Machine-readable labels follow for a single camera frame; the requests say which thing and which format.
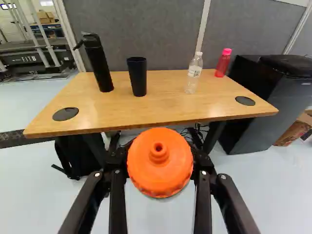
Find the tall black flask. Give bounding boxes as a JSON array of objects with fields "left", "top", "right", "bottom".
[{"left": 73, "top": 31, "right": 115, "bottom": 93}]

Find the grey partition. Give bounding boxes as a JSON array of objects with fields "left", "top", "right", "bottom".
[{"left": 62, "top": 0, "right": 307, "bottom": 73}]

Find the black cabinet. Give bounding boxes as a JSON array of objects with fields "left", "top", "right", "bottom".
[{"left": 218, "top": 54, "right": 312, "bottom": 156}]

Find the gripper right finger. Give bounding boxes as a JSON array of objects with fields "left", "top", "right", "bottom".
[{"left": 191, "top": 143, "right": 262, "bottom": 234}]

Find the clear plastic bottle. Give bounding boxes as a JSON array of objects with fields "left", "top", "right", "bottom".
[{"left": 184, "top": 51, "right": 204, "bottom": 95}]

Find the black cup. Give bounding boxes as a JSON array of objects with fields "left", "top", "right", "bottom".
[{"left": 126, "top": 57, "right": 148, "bottom": 98}]

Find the pink bottle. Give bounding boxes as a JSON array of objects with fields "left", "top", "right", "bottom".
[{"left": 214, "top": 48, "right": 233, "bottom": 78}]

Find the wooden table with black legs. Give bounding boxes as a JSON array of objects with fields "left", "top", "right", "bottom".
[{"left": 22, "top": 69, "right": 279, "bottom": 171}]

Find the cardboard box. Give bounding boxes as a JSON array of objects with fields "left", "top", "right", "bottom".
[{"left": 273, "top": 109, "right": 312, "bottom": 147}]

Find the black backpack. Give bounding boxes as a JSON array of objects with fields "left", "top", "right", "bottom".
[{"left": 51, "top": 133, "right": 108, "bottom": 181}]

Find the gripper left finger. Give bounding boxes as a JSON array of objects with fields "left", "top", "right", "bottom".
[{"left": 57, "top": 131, "right": 129, "bottom": 234}]

